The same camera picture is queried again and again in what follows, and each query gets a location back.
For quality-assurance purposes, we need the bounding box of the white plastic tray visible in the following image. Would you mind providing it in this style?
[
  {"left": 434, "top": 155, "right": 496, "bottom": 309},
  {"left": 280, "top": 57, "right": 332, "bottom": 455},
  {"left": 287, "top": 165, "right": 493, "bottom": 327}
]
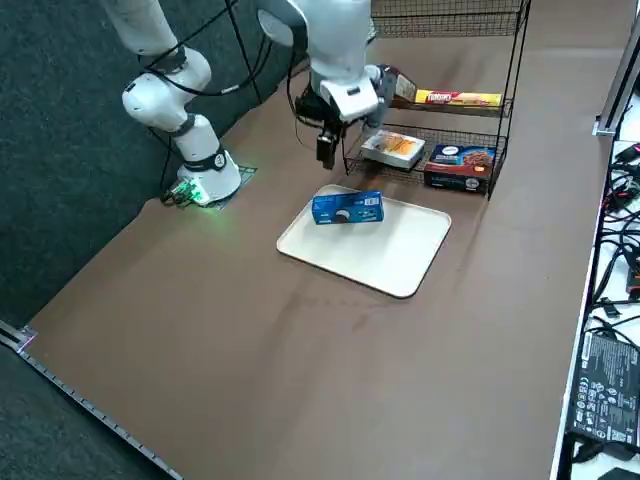
[{"left": 276, "top": 183, "right": 453, "bottom": 300}]

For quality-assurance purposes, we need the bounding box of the blue Oreo cookie box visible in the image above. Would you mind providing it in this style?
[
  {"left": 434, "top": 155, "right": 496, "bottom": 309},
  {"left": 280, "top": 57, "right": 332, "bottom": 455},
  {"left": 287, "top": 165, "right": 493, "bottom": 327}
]
[{"left": 311, "top": 190, "right": 386, "bottom": 227}]

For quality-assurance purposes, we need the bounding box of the white Franzzi biscuit box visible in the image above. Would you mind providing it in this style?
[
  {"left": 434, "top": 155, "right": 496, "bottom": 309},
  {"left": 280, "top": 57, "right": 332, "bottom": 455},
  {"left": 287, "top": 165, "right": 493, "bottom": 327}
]
[{"left": 360, "top": 129, "right": 426, "bottom": 170}]

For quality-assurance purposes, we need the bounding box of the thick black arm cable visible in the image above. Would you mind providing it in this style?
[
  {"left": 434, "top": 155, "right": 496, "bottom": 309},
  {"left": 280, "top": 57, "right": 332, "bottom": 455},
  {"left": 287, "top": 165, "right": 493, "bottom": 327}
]
[
  {"left": 286, "top": 44, "right": 321, "bottom": 151},
  {"left": 134, "top": 0, "right": 276, "bottom": 99}
]

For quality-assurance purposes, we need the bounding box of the large black power brick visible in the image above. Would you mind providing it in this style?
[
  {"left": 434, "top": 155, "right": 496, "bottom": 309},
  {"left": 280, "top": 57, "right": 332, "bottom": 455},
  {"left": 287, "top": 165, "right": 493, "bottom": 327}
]
[{"left": 567, "top": 327, "right": 640, "bottom": 451}]

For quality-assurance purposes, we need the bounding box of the yellow Nabati wafer box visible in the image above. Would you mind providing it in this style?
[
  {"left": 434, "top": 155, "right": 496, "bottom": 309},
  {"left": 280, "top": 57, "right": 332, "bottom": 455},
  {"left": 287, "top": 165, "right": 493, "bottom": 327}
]
[{"left": 414, "top": 88, "right": 504, "bottom": 109}]

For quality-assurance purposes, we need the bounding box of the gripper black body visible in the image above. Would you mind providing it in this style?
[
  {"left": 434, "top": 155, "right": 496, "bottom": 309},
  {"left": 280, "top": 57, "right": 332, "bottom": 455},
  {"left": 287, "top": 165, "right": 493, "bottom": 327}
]
[{"left": 295, "top": 84, "right": 346, "bottom": 132}]

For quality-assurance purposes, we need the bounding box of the aluminium profile post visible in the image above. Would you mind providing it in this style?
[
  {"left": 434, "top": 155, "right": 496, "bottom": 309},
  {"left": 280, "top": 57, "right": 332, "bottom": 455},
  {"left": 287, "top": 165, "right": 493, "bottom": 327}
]
[{"left": 593, "top": 34, "right": 640, "bottom": 137}]

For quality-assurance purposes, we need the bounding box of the black wire shelf rack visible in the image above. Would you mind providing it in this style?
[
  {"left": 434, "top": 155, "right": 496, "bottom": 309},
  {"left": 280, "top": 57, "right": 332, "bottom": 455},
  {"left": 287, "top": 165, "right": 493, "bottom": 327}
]
[{"left": 342, "top": 0, "right": 532, "bottom": 201}]

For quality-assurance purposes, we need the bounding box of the aluminium edge rail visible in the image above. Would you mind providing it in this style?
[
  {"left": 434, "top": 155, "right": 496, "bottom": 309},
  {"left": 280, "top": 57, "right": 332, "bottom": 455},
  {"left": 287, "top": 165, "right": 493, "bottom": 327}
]
[{"left": 0, "top": 319, "right": 184, "bottom": 480}]

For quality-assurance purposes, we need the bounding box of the blue Chocofello box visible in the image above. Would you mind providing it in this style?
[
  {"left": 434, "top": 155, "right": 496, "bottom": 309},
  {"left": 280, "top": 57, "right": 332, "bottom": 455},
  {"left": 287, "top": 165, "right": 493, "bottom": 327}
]
[{"left": 423, "top": 143, "right": 497, "bottom": 196}]

